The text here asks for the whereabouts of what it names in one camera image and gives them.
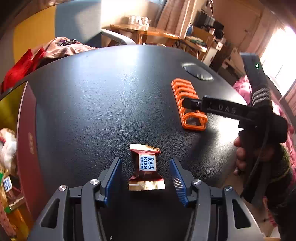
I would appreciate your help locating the orange plastic rack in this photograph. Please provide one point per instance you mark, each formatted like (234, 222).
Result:
(194, 120)

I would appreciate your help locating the pink cloth pile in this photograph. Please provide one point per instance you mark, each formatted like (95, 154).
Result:
(61, 47)

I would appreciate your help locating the pink bedding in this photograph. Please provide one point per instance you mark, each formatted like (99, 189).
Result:
(243, 87)

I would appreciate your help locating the clear bag with red top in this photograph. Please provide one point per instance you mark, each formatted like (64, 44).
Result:
(8, 149)

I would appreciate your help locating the person right hand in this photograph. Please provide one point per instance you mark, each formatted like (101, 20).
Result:
(265, 154)

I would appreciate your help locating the red and gold box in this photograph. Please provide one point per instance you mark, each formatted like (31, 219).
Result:
(18, 112)

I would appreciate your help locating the wooden side table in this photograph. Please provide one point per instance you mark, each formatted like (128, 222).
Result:
(142, 32)

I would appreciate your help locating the small red candy packet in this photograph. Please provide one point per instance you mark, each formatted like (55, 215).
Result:
(145, 177)

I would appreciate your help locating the yellow cushion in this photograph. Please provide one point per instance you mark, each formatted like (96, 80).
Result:
(37, 30)

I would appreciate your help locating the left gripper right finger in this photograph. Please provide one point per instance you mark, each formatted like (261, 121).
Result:
(217, 214)

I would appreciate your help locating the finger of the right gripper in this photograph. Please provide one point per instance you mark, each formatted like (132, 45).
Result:
(191, 103)

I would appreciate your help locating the blue grey chair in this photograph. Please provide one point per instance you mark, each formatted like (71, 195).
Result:
(81, 21)

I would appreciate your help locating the red cloth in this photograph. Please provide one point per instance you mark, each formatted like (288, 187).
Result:
(25, 65)

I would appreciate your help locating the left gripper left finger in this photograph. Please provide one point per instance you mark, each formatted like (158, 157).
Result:
(57, 219)

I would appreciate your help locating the pink curtain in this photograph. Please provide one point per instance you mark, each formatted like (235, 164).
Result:
(176, 16)

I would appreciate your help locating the wooden shelf with clutter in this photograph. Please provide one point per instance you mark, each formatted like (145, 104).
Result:
(203, 45)

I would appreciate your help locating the brown toy brick bar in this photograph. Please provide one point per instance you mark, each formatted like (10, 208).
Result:
(15, 198)

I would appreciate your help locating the glass jars on table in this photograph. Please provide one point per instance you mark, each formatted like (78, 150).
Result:
(140, 22)

